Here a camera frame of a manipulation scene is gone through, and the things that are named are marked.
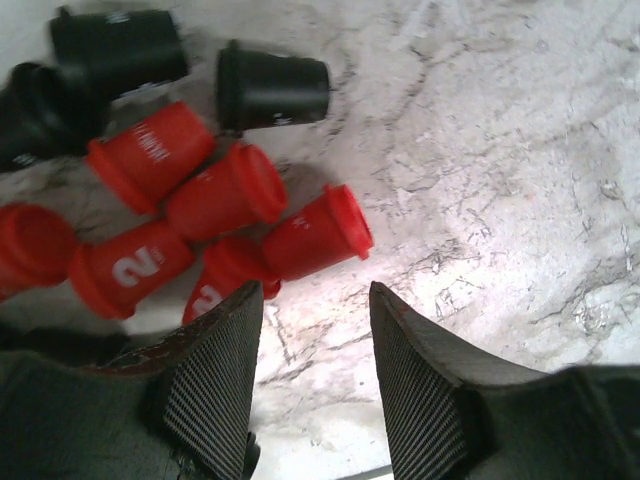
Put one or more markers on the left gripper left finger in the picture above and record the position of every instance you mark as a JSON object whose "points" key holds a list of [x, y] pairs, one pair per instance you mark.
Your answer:
{"points": [[175, 409]]}

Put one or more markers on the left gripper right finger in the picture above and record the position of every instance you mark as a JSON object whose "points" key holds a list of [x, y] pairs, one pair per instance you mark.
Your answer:
{"points": [[455, 411]]}

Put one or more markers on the black coffee capsule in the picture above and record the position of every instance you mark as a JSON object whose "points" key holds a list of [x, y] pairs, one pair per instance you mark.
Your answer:
{"points": [[69, 347], [256, 89], [42, 119], [105, 55]]}

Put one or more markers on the red coffee capsule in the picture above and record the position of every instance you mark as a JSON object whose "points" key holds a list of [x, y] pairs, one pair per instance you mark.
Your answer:
{"points": [[145, 163], [329, 230], [112, 277], [37, 245], [228, 264], [241, 189]]}

